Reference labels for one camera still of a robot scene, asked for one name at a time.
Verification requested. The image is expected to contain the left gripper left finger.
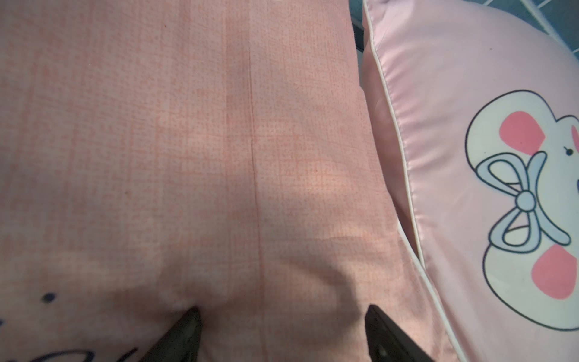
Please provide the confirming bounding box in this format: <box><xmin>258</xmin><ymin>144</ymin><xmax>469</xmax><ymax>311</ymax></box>
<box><xmin>140</xmin><ymin>307</ymin><xmax>203</xmax><ymax>362</ymax></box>

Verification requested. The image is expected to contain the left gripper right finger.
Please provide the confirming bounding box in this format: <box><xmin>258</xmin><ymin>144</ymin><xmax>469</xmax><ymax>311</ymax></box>
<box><xmin>364</xmin><ymin>305</ymin><xmax>434</xmax><ymax>362</ymax></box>

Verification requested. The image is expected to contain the salmon pink feather pillow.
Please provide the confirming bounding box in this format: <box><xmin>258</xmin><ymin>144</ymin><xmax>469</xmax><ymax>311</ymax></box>
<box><xmin>1</xmin><ymin>1</ymin><xmax>458</xmax><ymax>361</ymax></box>

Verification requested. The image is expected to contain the light pink strawberry pillow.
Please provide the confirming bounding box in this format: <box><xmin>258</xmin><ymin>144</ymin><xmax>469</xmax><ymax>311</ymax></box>
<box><xmin>363</xmin><ymin>1</ymin><xmax>578</xmax><ymax>361</ymax></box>

